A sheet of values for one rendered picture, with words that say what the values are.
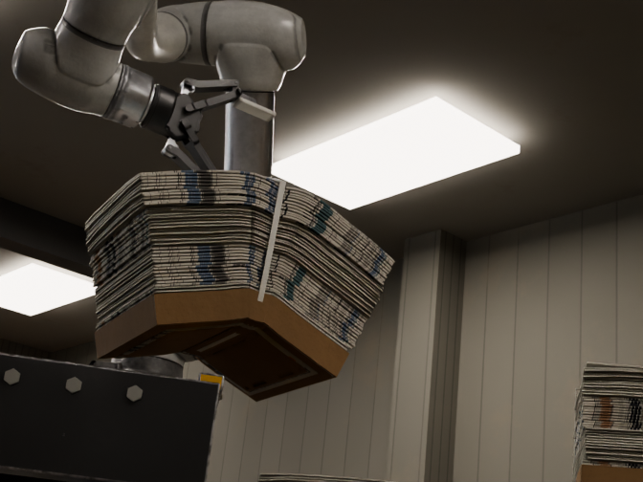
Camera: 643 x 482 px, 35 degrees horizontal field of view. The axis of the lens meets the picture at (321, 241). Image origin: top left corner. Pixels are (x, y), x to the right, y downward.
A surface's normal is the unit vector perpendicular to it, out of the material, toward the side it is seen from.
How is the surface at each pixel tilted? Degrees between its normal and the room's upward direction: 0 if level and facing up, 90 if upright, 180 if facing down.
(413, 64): 180
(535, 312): 90
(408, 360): 90
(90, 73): 131
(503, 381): 90
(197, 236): 91
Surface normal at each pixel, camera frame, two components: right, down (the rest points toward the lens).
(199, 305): 0.48, -0.21
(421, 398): -0.74, -0.32
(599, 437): -0.18, -0.37
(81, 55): 0.14, 0.36
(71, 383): 0.15, -0.34
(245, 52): -0.11, 0.26
